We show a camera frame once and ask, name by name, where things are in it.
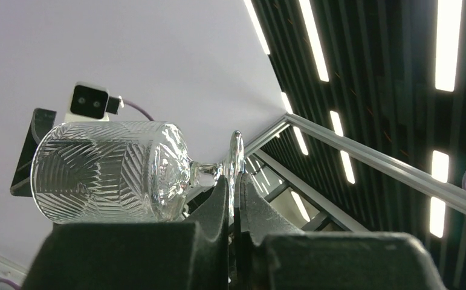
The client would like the clear glass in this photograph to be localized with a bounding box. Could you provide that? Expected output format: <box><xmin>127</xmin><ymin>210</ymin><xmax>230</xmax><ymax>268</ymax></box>
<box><xmin>30</xmin><ymin>121</ymin><xmax>245</xmax><ymax>224</ymax></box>

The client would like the aluminium frame bar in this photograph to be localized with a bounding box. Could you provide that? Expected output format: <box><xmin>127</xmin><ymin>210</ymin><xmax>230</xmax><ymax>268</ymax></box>
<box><xmin>245</xmin><ymin>114</ymin><xmax>466</xmax><ymax>215</ymax></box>

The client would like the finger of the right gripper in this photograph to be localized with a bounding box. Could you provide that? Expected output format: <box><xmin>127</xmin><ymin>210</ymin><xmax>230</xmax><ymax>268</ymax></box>
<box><xmin>10</xmin><ymin>108</ymin><xmax>57</xmax><ymax>197</ymax></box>

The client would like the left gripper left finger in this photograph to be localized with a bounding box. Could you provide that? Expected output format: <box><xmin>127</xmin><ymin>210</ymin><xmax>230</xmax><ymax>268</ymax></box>
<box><xmin>22</xmin><ymin>178</ymin><xmax>228</xmax><ymax>289</ymax></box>

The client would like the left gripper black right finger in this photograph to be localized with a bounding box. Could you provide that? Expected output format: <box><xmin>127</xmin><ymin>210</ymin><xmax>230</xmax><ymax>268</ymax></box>
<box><xmin>235</xmin><ymin>173</ymin><xmax>445</xmax><ymax>289</ymax></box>

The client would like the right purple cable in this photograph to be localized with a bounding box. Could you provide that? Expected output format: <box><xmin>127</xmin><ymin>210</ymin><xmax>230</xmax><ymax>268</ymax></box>
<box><xmin>122</xmin><ymin>100</ymin><xmax>155</xmax><ymax>122</ymax></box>

